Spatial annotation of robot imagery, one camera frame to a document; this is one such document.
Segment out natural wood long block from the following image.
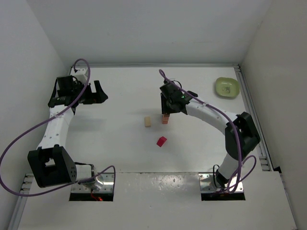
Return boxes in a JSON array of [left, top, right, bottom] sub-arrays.
[[144, 116, 152, 127]]

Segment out magenta roof block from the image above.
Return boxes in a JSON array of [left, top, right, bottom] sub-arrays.
[[156, 137, 167, 147]]

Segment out green plastic bowl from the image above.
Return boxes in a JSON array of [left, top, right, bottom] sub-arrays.
[[214, 77, 240, 99]]

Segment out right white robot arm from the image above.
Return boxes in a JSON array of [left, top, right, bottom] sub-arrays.
[[160, 81, 260, 189]]

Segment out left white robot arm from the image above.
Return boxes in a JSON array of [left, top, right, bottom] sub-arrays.
[[27, 73, 108, 188]]

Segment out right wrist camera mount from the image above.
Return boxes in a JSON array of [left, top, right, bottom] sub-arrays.
[[168, 79, 180, 84]]

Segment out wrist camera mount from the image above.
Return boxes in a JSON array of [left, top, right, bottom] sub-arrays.
[[72, 68, 88, 84], [168, 79, 180, 84]]

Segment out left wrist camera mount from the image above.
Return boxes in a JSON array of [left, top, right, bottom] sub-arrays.
[[72, 68, 88, 84]]

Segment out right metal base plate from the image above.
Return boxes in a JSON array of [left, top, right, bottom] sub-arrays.
[[199, 172, 244, 194]]

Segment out metal base plate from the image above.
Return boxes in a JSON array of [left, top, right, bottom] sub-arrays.
[[71, 173, 114, 194], [199, 172, 244, 194]]

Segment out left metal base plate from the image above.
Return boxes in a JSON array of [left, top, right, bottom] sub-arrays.
[[71, 173, 114, 194]]

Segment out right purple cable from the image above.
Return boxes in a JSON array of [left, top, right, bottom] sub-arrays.
[[158, 69, 257, 194]]

